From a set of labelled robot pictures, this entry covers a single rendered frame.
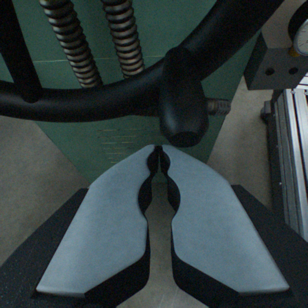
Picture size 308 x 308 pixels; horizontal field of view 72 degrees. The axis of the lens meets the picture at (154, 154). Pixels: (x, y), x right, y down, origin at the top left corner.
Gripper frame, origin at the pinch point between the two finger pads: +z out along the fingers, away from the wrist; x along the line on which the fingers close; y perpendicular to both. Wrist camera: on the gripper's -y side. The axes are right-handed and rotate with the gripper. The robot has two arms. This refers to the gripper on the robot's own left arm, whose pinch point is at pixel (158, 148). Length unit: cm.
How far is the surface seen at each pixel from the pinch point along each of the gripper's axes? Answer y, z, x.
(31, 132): 36, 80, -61
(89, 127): 14.8, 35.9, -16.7
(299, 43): -3.0, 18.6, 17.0
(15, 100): -1.4, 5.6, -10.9
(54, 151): 41, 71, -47
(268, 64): 0.1, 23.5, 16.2
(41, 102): -1.0, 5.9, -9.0
